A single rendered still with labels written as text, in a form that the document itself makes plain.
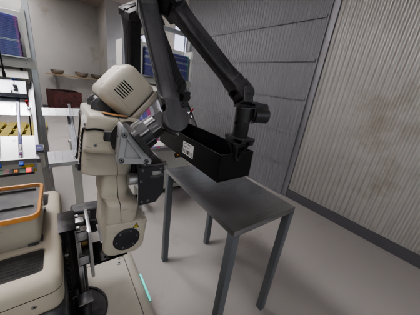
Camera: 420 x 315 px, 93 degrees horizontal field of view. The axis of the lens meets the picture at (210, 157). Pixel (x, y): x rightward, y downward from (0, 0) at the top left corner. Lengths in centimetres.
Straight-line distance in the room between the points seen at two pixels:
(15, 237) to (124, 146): 44
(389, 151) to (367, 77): 79
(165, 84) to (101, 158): 34
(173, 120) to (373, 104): 232
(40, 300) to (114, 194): 34
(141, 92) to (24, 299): 65
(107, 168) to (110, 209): 15
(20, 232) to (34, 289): 18
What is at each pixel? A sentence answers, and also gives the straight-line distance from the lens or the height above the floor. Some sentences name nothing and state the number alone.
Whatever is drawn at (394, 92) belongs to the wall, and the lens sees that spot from 265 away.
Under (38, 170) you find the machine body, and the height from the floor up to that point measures 50.
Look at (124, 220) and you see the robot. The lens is 89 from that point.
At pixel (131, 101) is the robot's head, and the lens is 73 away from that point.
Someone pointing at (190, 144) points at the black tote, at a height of 110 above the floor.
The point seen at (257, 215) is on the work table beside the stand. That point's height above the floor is 80.
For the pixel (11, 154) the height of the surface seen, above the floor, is 75.
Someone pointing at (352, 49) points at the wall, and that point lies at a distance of 284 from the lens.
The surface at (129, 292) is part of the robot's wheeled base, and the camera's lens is 134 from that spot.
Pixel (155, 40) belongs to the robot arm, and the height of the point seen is 146.
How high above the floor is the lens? 135
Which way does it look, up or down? 19 degrees down
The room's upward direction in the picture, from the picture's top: 8 degrees clockwise
